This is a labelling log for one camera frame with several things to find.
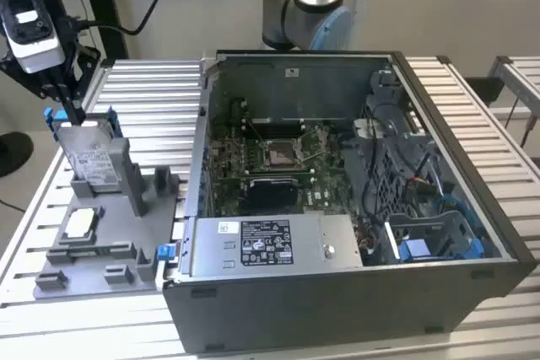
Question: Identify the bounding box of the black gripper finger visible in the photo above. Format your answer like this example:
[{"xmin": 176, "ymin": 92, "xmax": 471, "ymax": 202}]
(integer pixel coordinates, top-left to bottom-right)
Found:
[
  {"xmin": 0, "ymin": 54, "xmax": 78, "ymax": 125},
  {"xmin": 70, "ymin": 45, "xmax": 103, "ymax": 125}
]

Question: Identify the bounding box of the hard disk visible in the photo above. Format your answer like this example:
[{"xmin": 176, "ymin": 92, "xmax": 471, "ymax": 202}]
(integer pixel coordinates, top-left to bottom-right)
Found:
[{"xmin": 43, "ymin": 107, "xmax": 124, "ymax": 192}]

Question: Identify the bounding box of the grey disk bay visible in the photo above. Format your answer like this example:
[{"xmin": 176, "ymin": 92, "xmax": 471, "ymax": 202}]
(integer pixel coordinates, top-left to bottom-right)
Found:
[{"xmin": 386, "ymin": 207, "xmax": 486, "ymax": 263}]

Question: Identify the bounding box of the black chair base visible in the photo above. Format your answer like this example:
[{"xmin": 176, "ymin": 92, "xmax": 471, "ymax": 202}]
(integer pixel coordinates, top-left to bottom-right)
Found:
[{"xmin": 0, "ymin": 131, "xmax": 35, "ymax": 179}]

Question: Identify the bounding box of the silver CPU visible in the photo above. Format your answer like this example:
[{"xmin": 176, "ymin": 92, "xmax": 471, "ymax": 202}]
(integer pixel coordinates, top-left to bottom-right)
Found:
[{"xmin": 62, "ymin": 207, "xmax": 105, "ymax": 239}]

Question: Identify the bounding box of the grey parts rack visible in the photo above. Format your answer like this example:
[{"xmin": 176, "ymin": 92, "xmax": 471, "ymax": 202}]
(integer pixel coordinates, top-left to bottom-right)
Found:
[{"xmin": 32, "ymin": 136, "xmax": 183, "ymax": 298}]

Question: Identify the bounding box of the black RAM slot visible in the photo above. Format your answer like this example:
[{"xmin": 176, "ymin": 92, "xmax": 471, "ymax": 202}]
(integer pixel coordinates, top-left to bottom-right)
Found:
[
  {"xmin": 251, "ymin": 117, "xmax": 305, "ymax": 126},
  {"xmin": 251, "ymin": 124, "xmax": 305, "ymax": 136},
  {"xmin": 248, "ymin": 172, "xmax": 316, "ymax": 180},
  {"xmin": 248, "ymin": 167, "xmax": 316, "ymax": 175}
]

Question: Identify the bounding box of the CPU socket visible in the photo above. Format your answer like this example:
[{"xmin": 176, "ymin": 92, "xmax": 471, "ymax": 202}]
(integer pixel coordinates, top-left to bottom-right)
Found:
[{"xmin": 262, "ymin": 137, "xmax": 300, "ymax": 169}]

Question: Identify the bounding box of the black heatsink block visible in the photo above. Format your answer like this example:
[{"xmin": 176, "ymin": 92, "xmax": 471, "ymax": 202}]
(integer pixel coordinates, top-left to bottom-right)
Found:
[{"xmin": 246, "ymin": 177, "xmax": 300, "ymax": 214}]

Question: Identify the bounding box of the metal socket cover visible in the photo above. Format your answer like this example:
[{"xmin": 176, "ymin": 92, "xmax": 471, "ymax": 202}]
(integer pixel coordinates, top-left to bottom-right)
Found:
[{"xmin": 296, "ymin": 126, "xmax": 334, "ymax": 159}]

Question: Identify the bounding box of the green motherboard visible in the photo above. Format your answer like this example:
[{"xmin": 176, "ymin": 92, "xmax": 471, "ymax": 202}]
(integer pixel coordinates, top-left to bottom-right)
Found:
[{"xmin": 206, "ymin": 123, "xmax": 364, "ymax": 218}]

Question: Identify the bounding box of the silver power supply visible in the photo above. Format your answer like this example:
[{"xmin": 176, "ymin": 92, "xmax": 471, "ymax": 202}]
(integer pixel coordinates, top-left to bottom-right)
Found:
[{"xmin": 188, "ymin": 214, "xmax": 365, "ymax": 277}]

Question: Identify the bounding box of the grey plastic drive cage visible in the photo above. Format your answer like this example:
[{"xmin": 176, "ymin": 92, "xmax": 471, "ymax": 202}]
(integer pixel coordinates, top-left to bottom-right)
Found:
[{"xmin": 339, "ymin": 68, "xmax": 507, "ymax": 268}]

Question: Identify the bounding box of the black open PC case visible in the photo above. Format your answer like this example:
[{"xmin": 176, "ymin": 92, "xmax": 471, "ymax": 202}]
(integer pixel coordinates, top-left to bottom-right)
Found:
[{"xmin": 161, "ymin": 49, "xmax": 537, "ymax": 355}]

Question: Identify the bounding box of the blue bay latch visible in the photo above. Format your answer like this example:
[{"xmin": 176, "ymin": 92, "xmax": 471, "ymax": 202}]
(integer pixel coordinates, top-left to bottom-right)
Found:
[{"xmin": 400, "ymin": 239, "xmax": 432, "ymax": 262}]

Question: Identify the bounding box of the metal slat side table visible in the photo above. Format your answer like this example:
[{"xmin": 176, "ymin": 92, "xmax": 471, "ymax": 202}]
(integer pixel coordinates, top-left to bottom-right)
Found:
[{"xmin": 489, "ymin": 55, "xmax": 540, "ymax": 150}]

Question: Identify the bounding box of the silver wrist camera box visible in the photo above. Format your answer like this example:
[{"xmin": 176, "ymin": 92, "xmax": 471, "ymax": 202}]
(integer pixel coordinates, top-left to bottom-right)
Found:
[{"xmin": 0, "ymin": 0, "xmax": 68, "ymax": 75}]

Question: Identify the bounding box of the thin wire locking lever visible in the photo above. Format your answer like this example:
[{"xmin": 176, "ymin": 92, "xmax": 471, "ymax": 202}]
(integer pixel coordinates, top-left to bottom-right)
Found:
[{"xmin": 246, "ymin": 118, "xmax": 267, "ymax": 142}]

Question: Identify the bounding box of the red yellow black wire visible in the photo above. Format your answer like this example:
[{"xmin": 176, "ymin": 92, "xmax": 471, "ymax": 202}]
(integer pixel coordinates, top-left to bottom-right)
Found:
[{"xmin": 406, "ymin": 173, "xmax": 440, "ymax": 206}]

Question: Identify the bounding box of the blue wire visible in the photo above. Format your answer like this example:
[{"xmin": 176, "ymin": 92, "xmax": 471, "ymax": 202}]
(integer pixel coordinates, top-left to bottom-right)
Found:
[{"xmin": 433, "ymin": 194, "xmax": 470, "ymax": 218}]

